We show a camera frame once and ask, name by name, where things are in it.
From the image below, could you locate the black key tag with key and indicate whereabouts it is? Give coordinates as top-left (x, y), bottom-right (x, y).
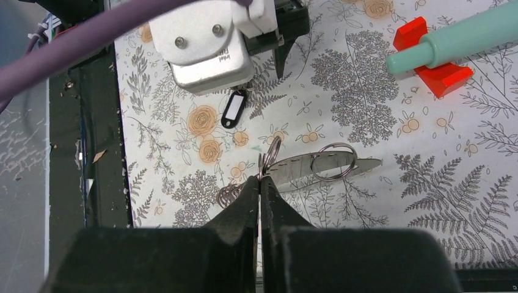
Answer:
top-left (221, 81), bottom-right (254, 129)

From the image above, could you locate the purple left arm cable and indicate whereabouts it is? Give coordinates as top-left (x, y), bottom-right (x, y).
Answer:
top-left (0, 0), bottom-right (256, 116)

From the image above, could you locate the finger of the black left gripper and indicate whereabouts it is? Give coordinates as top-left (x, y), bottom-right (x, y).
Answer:
top-left (273, 39), bottom-right (296, 79)

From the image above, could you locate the floral patterned table mat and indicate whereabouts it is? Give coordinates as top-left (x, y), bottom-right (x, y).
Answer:
top-left (115, 1), bottom-right (517, 269)

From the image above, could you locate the silver carabiner keyring with chain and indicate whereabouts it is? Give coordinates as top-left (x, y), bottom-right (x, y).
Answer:
top-left (216, 136), bottom-right (384, 210)

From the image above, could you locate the teal rolling pin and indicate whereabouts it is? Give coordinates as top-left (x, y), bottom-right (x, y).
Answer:
top-left (386, 1), bottom-right (517, 74)

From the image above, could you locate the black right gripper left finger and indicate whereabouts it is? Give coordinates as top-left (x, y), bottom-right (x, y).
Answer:
top-left (42, 176), bottom-right (259, 292)

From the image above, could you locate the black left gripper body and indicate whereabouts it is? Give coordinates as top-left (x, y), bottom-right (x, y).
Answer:
top-left (244, 1), bottom-right (310, 56)

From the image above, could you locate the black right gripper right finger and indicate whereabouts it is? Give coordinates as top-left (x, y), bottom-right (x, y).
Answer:
top-left (260, 177), bottom-right (462, 292)

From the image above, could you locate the red rolling pin stand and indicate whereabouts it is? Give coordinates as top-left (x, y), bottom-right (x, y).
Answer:
top-left (393, 16), bottom-right (475, 99)

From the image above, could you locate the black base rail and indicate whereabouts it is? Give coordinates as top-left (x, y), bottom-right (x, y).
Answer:
top-left (49, 45), bottom-right (133, 269)

